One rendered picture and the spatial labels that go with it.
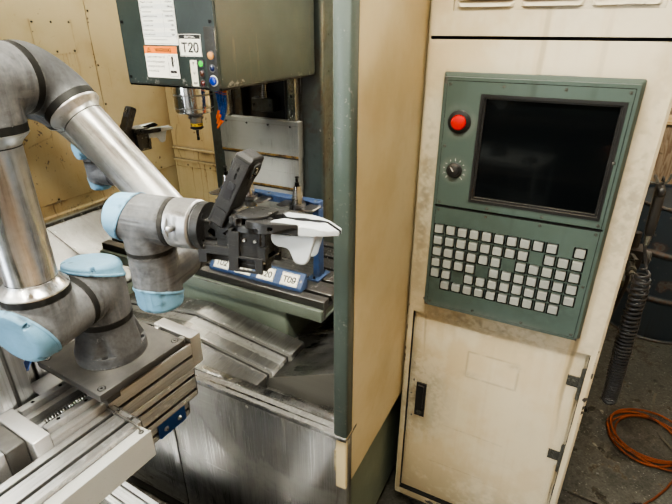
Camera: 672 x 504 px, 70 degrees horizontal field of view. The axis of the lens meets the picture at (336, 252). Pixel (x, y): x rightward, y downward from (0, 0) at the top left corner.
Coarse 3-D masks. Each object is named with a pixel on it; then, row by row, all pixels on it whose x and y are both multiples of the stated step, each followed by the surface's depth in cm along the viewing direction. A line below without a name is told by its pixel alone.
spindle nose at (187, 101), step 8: (176, 88) 189; (184, 88) 188; (176, 96) 190; (184, 96) 189; (192, 96) 189; (200, 96) 190; (208, 96) 193; (176, 104) 192; (184, 104) 190; (192, 104) 190; (200, 104) 191; (208, 104) 194; (176, 112) 195; (184, 112) 192; (192, 112) 192; (200, 112) 193; (208, 112) 195
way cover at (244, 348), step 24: (144, 312) 203; (168, 312) 200; (192, 312) 195; (216, 312) 196; (216, 336) 185; (240, 336) 186; (264, 336) 186; (288, 336) 187; (216, 360) 175; (240, 360) 176; (264, 360) 176; (288, 360) 179; (264, 384) 172
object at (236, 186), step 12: (240, 156) 63; (252, 156) 64; (240, 168) 63; (252, 168) 64; (228, 180) 64; (240, 180) 64; (252, 180) 68; (228, 192) 65; (240, 192) 66; (216, 204) 66; (228, 204) 66; (240, 204) 69; (216, 216) 67; (228, 216) 67
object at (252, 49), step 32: (128, 0) 168; (192, 0) 156; (224, 0) 157; (256, 0) 171; (288, 0) 187; (128, 32) 173; (192, 32) 160; (224, 32) 160; (256, 32) 174; (288, 32) 192; (128, 64) 179; (224, 64) 162; (256, 64) 178; (288, 64) 196
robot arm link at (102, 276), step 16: (80, 256) 101; (96, 256) 101; (112, 256) 102; (64, 272) 94; (80, 272) 94; (96, 272) 95; (112, 272) 98; (96, 288) 95; (112, 288) 98; (96, 304) 94; (112, 304) 99; (128, 304) 104; (96, 320) 96; (112, 320) 100
